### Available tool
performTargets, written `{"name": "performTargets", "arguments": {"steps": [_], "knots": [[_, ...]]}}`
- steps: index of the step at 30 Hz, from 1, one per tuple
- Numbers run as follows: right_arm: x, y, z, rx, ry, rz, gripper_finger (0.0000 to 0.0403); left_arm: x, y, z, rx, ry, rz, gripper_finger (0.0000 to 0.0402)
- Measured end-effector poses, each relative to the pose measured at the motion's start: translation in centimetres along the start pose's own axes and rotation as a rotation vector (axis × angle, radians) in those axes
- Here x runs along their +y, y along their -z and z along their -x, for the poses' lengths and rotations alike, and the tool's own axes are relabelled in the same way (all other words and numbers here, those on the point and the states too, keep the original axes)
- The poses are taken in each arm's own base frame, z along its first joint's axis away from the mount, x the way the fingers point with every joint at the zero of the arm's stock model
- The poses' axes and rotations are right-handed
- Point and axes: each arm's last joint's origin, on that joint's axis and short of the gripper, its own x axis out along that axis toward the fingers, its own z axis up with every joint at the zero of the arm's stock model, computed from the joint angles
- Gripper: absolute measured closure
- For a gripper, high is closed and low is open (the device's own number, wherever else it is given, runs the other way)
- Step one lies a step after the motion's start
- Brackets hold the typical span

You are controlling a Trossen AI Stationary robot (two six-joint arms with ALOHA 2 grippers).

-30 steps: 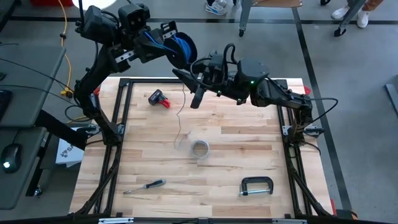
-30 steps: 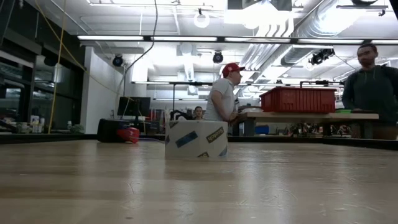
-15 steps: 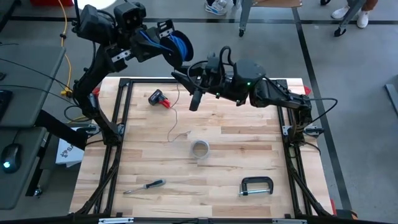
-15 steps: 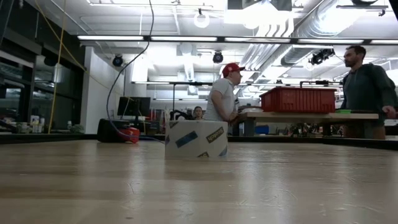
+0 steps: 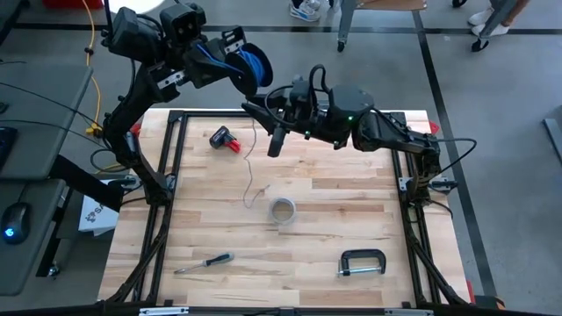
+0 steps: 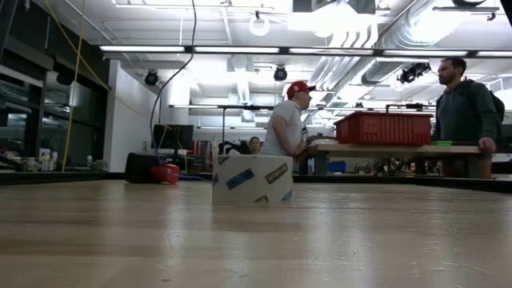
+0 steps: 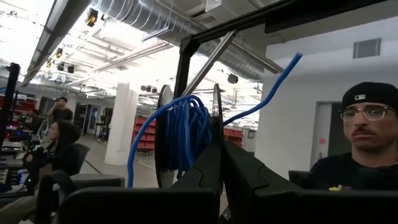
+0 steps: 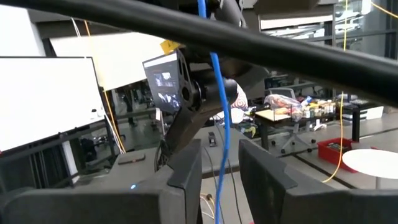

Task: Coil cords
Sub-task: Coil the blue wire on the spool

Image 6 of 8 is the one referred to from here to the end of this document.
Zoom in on thin blue wire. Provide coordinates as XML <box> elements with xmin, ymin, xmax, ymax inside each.
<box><xmin>150</xmin><ymin>0</ymin><xmax>214</xmax><ymax>184</ymax></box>

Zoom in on person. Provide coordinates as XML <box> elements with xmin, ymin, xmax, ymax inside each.
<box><xmin>247</xmin><ymin>136</ymin><xmax>263</xmax><ymax>155</ymax></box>
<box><xmin>261</xmin><ymin>79</ymin><xmax>318</xmax><ymax>158</ymax></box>
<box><xmin>430</xmin><ymin>56</ymin><xmax>506</xmax><ymax>180</ymax></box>

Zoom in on black computer monitor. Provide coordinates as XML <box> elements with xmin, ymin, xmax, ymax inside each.
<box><xmin>498</xmin><ymin>123</ymin><xmax>512</xmax><ymax>154</ymax></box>
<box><xmin>150</xmin><ymin>124</ymin><xmax>195</xmax><ymax>161</ymax></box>

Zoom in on red object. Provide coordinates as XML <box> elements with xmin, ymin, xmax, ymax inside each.
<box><xmin>150</xmin><ymin>162</ymin><xmax>181</xmax><ymax>186</ymax></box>

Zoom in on overhead LED light bar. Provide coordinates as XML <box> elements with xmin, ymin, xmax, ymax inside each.
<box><xmin>99</xmin><ymin>44</ymin><xmax>512</xmax><ymax>58</ymax></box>

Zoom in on black case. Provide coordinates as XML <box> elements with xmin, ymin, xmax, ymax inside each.
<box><xmin>123</xmin><ymin>152</ymin><xmax>161</xmax><ymax>184</ymax></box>

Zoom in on large red plastic bin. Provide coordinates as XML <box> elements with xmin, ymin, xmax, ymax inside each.
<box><xmin>334</xmin><ymin>111</ymin><xmax>434</xmax><ymax>146</ymax></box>

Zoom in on wooden workbench grey legs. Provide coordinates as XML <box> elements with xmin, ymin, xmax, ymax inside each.
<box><xmin>298</xmin><ymin>143</ymin><xmax>487</xmax><ymax>179</ymax></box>

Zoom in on black ceiling spotlight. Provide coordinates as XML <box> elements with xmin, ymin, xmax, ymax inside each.
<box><xmin>399</xmin><ymin>62</ymin><xmax>432</xmax><ymax>84</ymax></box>

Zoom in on white plastic container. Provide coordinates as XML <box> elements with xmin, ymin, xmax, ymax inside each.
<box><xmin>38</xmin><ymin>148</ymin><xmax>52</xmax><ymax>172</ymax></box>

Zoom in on black camera stand rig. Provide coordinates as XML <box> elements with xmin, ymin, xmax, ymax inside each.
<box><xmin>386</xmin><ymin>102</ymin><xmax>439</xmax><ymax>115</ymax></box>

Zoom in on yellow cable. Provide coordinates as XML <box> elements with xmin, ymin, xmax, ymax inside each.
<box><xmin>43</xmin><ymin>0</ymin><xmax>113</xmax><ymax>173</ymax></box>

